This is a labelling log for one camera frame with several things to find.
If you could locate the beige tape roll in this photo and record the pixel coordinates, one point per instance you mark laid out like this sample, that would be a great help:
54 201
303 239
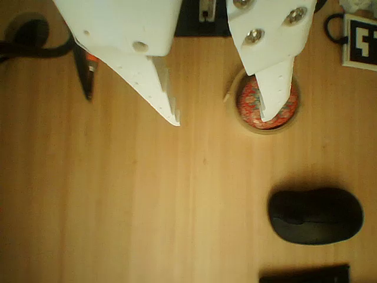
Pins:
263 131

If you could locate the black white marker card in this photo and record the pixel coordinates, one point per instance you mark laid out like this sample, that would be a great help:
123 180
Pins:
362 41

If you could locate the black computer mouse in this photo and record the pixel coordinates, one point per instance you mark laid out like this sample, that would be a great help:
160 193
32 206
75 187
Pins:
315 216

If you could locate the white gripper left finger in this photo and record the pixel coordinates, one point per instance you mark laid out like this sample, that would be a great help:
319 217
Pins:
138 73

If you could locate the pink ball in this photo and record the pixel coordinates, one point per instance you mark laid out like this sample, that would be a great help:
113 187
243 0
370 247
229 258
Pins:
250 106

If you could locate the black keyboard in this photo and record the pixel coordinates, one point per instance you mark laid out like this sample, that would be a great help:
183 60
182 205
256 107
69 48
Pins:
303 275

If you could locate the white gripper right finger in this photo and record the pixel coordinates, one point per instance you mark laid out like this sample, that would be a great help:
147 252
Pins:
274 82

